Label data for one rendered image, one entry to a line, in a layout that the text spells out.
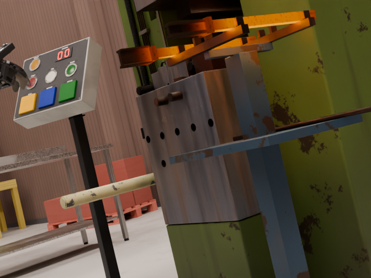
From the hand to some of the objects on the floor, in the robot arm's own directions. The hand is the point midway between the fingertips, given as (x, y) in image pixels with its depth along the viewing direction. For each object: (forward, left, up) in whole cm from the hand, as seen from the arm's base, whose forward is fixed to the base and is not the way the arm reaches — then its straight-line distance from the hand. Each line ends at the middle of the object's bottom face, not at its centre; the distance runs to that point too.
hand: (27, 82), depth 221 cm
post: (+21, +5, -107) cm, 109 cm away
